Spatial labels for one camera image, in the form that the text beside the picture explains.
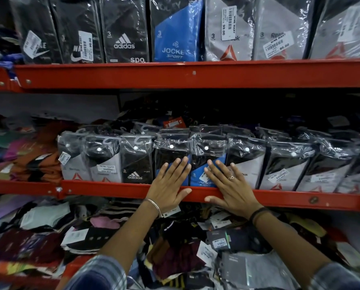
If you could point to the heap of loose tagged socks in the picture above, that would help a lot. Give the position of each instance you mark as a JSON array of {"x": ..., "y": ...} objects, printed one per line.
[{"x": 47, "y": 232}]

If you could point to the black sock packet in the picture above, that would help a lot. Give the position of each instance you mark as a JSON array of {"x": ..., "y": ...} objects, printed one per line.
[{"x": 170, "y": 149}]

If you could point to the black wristband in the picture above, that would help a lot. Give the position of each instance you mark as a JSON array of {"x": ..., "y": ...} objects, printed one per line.
[{"x": 258, "y": 213}]

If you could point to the row of clear-bagged sock packets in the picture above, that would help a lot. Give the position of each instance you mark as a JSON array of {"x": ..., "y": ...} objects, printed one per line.
[{"x": 288, "y": 166}]

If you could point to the grey sock packet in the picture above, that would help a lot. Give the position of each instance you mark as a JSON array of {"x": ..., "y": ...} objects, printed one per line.
[{"x": 252, "y": 271}]

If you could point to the person's left little finger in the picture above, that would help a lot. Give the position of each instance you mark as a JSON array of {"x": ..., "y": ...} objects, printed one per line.
[{"x": 163, "y": 172}]

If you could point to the person's left hand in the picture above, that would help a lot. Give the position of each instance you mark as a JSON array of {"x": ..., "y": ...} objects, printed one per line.
[{"x": 167, "y": 193}]

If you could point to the person's left middle finger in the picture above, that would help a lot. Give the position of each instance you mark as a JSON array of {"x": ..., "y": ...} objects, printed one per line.
[{"x": 181, "y": 167}]

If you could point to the person's right hand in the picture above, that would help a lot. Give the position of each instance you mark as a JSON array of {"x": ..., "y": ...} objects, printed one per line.
[{"x": 235, "y": 196}]

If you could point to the person's right middle finger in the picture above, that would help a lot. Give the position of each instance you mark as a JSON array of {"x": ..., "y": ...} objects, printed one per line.
[{"x": 217, "y": 170}]

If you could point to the pile of colourful folded socks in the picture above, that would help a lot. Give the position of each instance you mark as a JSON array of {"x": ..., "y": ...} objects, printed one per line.
[{"x": 25, "y": 154}]

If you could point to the stack of folded dark clothes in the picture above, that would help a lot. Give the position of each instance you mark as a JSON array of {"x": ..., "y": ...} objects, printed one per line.
[{"x": 0, "y": 45}]

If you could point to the person's left thumb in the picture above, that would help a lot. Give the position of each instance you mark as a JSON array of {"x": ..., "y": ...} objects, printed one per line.
[{"x": 184, "y": 195}]

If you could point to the person's right little finger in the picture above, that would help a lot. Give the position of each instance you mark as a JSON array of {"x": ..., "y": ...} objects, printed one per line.
[{"x": 237, "y": 173}]

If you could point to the person's left forearm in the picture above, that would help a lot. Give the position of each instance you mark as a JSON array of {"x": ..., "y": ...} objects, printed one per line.
[{"x": 131, "y": 235}]

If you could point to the person's right forearm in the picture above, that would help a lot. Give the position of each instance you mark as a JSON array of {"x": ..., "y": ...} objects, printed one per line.
[{"x": 288, "y": 241}]

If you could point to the blue sock packet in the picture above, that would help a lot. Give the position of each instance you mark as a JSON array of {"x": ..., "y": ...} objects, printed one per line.
[{"x": 207, "y": 141}]

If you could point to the row of tall sock packets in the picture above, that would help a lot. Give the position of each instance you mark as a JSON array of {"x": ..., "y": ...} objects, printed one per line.
[{"x": 122, "y": 27}]

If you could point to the person's right thumb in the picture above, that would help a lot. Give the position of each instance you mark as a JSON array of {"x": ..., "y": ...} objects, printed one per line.
[{"x": 212, "y": 201}]

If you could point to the orange labelled packet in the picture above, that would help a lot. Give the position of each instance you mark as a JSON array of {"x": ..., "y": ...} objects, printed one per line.
[{"x": 174, "y": 122}]

